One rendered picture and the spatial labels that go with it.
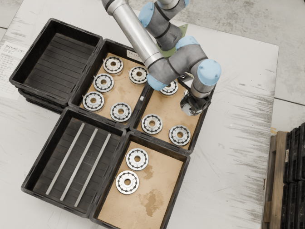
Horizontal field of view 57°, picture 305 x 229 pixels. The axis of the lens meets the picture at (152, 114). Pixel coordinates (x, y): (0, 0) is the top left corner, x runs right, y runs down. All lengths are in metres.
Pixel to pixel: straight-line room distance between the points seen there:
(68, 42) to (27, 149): 0.59
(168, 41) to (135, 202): 0.82
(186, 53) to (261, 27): 2.04
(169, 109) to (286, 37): 1.85
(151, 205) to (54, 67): 0.83
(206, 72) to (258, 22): 2.12
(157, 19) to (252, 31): 1.58
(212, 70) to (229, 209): 0.79
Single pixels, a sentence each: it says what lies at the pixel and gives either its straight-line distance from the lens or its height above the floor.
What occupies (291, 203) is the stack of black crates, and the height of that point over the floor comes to 0.27.
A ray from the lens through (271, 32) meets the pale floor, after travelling 2.98.
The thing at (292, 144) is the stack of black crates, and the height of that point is 0.26.
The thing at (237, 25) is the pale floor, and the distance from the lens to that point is 2.91.
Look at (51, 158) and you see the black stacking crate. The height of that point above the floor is 0.83.
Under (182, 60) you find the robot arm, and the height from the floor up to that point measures 1.31.
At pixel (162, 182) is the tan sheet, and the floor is 0.83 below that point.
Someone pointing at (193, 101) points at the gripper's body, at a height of 1.14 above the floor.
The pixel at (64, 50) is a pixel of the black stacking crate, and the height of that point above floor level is 0.83.
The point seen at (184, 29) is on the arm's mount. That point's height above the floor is 0.88.
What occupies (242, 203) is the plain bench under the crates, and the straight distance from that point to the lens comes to 1.52.
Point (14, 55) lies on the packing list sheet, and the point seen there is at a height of 0.70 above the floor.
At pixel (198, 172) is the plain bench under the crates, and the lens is 1.48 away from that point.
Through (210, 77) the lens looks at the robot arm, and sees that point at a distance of 0.92.
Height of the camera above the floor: 2.12
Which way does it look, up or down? 68 degrees down
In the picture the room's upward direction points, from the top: 11 degrees clockwise
